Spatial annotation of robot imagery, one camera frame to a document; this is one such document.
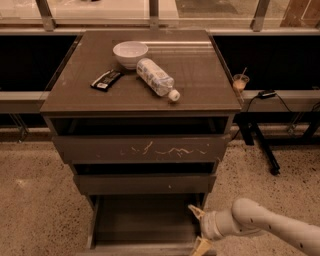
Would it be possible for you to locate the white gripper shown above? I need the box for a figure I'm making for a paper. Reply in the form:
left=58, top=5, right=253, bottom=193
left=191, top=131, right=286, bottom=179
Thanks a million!
left=188, top=204, right=223, bottom=256

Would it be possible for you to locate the grey bottom drawer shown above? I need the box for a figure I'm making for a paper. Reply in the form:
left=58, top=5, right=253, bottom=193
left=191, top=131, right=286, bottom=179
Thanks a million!
left=76, top=194, right=201, bottom=256

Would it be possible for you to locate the grey drawer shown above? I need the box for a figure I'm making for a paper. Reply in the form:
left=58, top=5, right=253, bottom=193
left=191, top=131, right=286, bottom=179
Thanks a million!
left=74, top=174, right=216, bottom=195
left=76, top=194, right=201, bottom=256
left=53, top=135, right=230, bottom=164

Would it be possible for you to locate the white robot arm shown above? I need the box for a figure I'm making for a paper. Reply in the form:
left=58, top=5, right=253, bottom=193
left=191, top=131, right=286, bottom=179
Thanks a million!
left=188, top=198, right=320, bottom=256

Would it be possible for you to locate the grey middle drawer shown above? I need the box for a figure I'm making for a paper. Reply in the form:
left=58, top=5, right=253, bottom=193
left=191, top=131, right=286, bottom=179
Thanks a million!
left=74, top=174, right=216, bottom=195

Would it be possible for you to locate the grey drawer cabinet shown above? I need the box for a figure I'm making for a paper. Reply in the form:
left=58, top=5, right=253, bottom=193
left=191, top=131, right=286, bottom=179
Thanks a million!
left=39, top=29, right=243, bottom=208

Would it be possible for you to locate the grey top drawer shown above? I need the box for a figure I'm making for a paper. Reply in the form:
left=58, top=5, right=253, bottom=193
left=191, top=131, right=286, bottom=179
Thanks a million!
left=53, top=135, right=230, bottom=164

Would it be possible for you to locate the black metal stand leg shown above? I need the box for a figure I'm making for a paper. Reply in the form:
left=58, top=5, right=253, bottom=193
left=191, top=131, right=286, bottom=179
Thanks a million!
left=235, top=113, right=280, bottom=176

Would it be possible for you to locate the black power adapter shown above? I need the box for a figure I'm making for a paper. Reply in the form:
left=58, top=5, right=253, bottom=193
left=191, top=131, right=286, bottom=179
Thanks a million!
left=258, top=89, right=276, bottom=99

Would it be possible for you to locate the plastic cup with straw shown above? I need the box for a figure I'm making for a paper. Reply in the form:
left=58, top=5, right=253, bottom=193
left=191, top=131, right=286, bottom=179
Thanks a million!
left=232, top=68, right=250, bottom=93

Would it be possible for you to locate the clear plastic water bottle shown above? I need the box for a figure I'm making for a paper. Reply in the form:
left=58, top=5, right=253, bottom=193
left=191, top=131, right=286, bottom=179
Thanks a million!
left=136, top=58, right=180, bottom=102

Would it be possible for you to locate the black snack bar wrapper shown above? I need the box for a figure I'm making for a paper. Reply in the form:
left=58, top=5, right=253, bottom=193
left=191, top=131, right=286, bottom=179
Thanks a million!
left=90, top=69, right=123, bottom=91

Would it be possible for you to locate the white ceramic bowl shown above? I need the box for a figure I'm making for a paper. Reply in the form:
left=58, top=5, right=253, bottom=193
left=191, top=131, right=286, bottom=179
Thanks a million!
left=113, top=41, right=149, bottom=70

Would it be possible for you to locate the black cable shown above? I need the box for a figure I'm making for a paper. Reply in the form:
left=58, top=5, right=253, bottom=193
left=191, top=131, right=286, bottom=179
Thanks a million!
left=231, top=93, right=294, bottom=141

